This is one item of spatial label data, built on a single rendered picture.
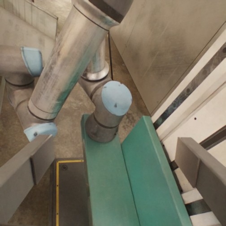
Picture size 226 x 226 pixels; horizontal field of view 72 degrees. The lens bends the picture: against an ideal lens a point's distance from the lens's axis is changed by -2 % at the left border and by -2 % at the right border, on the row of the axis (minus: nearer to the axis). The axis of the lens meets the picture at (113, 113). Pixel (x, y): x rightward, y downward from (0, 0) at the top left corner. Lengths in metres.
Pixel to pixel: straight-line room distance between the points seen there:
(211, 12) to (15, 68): 1.54
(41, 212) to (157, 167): 1.11
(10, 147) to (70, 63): 1.39
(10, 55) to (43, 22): 0.38
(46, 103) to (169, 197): 0.39
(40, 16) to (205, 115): 0.71
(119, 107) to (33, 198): 1.12
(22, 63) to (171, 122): 0.44
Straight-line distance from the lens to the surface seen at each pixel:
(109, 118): 0.58
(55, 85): 0.35
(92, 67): 0.56
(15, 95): 0.50
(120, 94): 0.57
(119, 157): 0.69
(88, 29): 0.30
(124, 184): 0.66
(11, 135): 1.71
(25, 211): 1.48
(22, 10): 0.89
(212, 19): 1.68
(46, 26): 0.80
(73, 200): 1.16
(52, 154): 0.17
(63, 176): 1.19
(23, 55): 0.45
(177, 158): 0.17
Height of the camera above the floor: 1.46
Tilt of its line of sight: 46 degrees down
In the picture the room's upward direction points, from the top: 28 degrees clockwise
